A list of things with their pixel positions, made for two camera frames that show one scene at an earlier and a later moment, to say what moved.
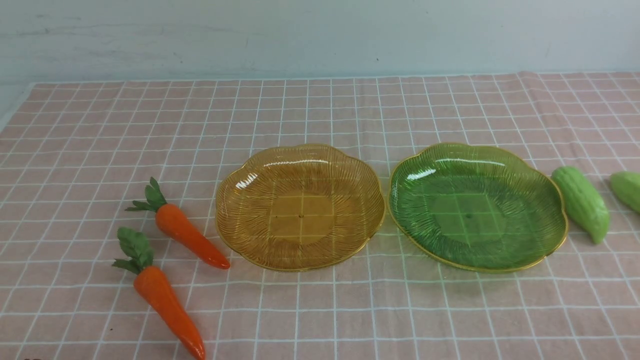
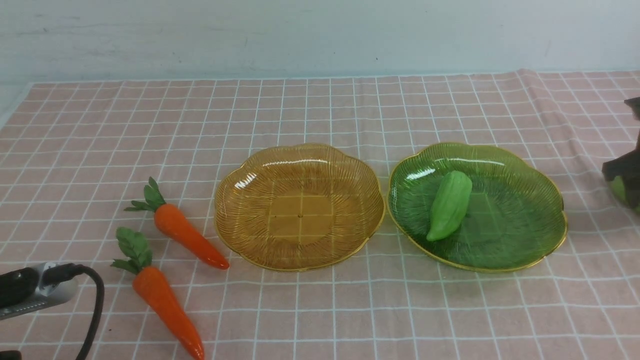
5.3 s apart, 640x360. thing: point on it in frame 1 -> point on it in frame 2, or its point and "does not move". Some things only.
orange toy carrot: x=171 y=218 does not move
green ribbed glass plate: x=476 y=208 does not move
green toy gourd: x=585 y=211 -> x=450 y=204
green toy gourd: x=626 y=185 does not move
